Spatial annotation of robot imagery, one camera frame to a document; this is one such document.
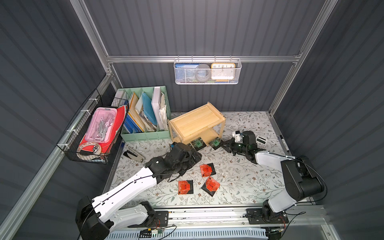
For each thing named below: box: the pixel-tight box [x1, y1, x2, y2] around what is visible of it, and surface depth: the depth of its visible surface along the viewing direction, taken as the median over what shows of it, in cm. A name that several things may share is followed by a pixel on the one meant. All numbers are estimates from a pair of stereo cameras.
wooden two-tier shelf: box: [168, 102, 226, 147], surface depth 91 cm
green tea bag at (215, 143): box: [208, 136, 222, 150], surface depth 93 cm
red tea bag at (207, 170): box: [200, 162, 217, 177], surface depth 92 cm
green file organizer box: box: [116, 85, 171, 142], surface depth 98 cm
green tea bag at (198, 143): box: [190, 137, 207, 151], surface depth 101 cm
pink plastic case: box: [85, 107, 118, 144], surface depth 74 cm
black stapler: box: [123, 147, 145, 162], surface depth 98 cm
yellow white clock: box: [211, 63, 236, 80], surface depth 91 cm
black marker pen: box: [279, 134, 290, 152], surface depth 107 cm
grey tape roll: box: [195, 63, 211, 83], surface depth 90 cm
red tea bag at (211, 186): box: [201, 176, 220, 197], surface depth 86 cm
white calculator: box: [255, 135, 268, 149], surface depth 104 cm
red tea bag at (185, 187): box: [178, 180, 194, 195], surface depth 86 cm
